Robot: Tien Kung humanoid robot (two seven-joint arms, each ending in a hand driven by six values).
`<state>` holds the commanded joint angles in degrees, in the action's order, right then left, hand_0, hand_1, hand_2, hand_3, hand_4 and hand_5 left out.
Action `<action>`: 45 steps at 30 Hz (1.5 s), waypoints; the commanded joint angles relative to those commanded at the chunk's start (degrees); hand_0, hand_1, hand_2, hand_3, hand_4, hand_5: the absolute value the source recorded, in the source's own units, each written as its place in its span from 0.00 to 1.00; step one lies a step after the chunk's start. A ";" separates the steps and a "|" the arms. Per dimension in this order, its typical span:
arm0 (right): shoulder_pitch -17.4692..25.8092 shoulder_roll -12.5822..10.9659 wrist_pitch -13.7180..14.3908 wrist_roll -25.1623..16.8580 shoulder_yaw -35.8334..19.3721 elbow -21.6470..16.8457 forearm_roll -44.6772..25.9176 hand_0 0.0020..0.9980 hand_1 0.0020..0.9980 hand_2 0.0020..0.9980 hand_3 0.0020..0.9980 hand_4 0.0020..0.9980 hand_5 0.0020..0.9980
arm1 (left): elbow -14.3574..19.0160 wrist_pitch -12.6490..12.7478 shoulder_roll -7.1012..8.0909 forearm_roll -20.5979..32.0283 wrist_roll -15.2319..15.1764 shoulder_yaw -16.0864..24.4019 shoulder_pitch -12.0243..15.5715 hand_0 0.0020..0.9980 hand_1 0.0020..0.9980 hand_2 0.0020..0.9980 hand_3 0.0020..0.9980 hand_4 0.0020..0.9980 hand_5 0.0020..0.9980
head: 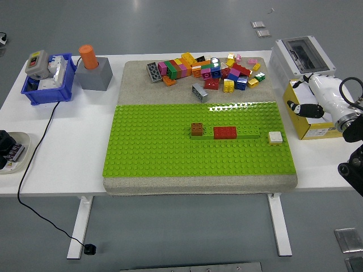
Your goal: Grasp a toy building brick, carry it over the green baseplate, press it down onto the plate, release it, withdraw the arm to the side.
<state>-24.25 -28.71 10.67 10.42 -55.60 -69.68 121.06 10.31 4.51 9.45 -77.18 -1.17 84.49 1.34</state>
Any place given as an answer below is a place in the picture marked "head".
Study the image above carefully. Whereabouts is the blue plastic bin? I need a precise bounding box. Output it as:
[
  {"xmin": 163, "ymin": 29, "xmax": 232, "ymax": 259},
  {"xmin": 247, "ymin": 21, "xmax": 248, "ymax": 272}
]
[{"xmin": 20, "ymin": 52, "xmax": 77, "ymax": 106}]

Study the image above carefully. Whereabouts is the long green toy brick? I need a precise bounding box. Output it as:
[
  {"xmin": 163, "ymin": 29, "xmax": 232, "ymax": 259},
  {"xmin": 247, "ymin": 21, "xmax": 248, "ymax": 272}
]
[{"xmin": 189, "ymin": 125, "xmax": 260, "ymax": 140}]

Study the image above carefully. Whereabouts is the black power cable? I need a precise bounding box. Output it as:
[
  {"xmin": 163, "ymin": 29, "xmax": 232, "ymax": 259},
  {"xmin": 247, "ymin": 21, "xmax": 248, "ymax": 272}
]
[{"xmin": 17, "ymin": 56, "xmax": 87, "ymax": 249}]

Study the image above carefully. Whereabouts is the brown square toy brick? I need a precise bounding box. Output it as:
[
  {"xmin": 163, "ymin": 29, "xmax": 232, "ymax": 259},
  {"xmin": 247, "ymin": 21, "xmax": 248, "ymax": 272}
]
[{"xmin": 190, "ymin": 122, "xmax": 204, "ymax": 137}]

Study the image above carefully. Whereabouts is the white and yellow toy brick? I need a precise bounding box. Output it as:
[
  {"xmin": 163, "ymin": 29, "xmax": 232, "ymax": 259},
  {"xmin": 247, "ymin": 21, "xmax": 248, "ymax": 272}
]
[{"xmin": 267, "ymin": 131, "xmax": 284, "ymax": 146}]

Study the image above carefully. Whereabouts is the grey-brown mat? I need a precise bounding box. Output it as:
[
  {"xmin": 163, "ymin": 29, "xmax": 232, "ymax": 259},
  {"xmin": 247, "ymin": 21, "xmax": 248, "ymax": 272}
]
[{"xmin": 102, "ymin": 57, "xmax": 299, "ymax": 196}]

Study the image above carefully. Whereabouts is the long metal floor plate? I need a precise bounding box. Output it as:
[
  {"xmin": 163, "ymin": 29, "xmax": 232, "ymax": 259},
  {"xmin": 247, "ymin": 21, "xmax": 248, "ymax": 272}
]
[{"xmin": 119, "ymin": 262, "xmax": 263, "ymax": 272}]

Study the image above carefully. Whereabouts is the large metal floor plate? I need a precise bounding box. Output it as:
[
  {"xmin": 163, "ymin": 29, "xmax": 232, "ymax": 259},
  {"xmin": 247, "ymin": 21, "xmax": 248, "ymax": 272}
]
[
  {"xmin": 344, "ymin": 257, "xmax": 363, "ymax": 272},
  {"xmin": 334, "ymin": 227, "xmax": 363, "ymax": 254}
]

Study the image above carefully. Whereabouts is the white electrical enclosure box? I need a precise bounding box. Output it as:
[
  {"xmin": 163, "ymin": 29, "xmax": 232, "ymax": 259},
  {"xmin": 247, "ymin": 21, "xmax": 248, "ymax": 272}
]
[{"xmin": 268, "ymin": 35, "xmax": 337, "ymax": 83}]

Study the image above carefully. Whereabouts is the white circuit breaker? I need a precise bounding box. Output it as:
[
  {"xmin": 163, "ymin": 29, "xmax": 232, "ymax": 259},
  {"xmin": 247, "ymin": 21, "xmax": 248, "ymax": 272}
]
[{"xmin": 48, "ymin": 55, "xmax": 69, "ymax": 83}]

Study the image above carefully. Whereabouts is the grey block base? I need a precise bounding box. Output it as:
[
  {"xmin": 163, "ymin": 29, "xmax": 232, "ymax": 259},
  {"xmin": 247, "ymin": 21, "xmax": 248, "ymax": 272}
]
[{"xmin": 75, "ymin": 57, "xmax": 114, "ymax": 92}]

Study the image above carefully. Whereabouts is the black device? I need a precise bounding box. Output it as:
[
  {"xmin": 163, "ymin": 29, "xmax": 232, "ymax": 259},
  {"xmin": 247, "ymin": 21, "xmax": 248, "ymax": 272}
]
[{"xmin": 0, "ymin": 129, "xmax": 18, "ymax": 170}]

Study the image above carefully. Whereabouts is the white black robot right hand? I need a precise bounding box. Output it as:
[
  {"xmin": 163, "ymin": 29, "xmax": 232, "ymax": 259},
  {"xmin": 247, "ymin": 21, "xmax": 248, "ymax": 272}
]
[{"xmin": 286, "ymin": 73, "xmax": 357, "ymax": 124}]

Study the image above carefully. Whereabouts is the yellow white cardboard box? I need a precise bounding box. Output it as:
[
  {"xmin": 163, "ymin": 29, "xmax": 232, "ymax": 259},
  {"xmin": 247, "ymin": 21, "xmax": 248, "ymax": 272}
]
[{"xmin": 282, "ymin": 78, "xmax": 345, "ymax": 141}]

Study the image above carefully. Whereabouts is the light grey toy brick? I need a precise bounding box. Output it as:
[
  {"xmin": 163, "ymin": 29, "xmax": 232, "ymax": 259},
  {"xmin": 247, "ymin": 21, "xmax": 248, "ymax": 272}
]
[{"xmin": 191, "ymin": 83, "xmax": 209, "ymax": 103}]

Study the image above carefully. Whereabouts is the white tray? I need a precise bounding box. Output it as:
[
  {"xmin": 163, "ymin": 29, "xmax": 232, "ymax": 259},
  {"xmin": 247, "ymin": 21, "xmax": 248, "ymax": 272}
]
[{"xmin": 0, "ymin": 130, "xmax": 31, "ymax": 175}]

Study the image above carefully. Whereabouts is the white table leg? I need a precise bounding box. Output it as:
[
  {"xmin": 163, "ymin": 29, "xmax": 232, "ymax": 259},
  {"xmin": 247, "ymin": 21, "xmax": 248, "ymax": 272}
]
[
  {"xmin": 267, "ymin": 193, "xmax": 293, "ymax": 257},
  {"xmin": 66, "ymin": 195, "xmax": 94, "ymax": 260}
]

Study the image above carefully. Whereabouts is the dark grey toy brick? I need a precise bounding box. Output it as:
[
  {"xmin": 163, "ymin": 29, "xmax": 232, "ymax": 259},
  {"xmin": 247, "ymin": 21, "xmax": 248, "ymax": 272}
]
[{"xmin": 146, "ymin": 62, "xmax": 163, "ymax": 84}]

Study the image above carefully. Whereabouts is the purple blue toy brick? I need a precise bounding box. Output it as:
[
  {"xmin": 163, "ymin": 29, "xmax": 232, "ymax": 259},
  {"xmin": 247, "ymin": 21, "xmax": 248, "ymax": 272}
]
[{"xmin": 227, "ymin": 67, "xmax": 242, "ymax": 82}]

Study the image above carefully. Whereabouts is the red flat toy brick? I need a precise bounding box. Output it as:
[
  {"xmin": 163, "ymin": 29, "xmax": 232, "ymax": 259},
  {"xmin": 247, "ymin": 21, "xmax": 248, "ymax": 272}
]
[{"xmin": 213, "ymin": 126, "xmax": 238, "ymax": 140}]

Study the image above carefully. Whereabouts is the white socket panel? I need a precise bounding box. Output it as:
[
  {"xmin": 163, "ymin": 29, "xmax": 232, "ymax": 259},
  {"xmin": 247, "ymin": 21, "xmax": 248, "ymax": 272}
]
[{"xmin": 38, "ymin": 78, "xmax": 62, "ymax": 91}]

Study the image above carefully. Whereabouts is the grey switch box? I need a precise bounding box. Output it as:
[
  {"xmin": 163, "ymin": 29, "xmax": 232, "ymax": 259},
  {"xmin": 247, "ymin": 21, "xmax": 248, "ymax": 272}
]
[{"xmin": 24, "ymin": 50, "xmax": 50, "ymax": 80}]

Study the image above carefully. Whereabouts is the orange cylinder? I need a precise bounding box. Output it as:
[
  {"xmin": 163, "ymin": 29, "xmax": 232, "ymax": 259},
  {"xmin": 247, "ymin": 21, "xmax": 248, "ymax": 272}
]
[{"xmin": 78, "ymin": 44, "xmax": 99, "ymax": 70}]

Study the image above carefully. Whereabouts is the green studded baseplate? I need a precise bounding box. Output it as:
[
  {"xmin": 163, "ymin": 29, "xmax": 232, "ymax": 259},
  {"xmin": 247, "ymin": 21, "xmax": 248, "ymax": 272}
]
[{"xmin": 102, "ymin": 101, "xmax": 296, "ymax": 178}]

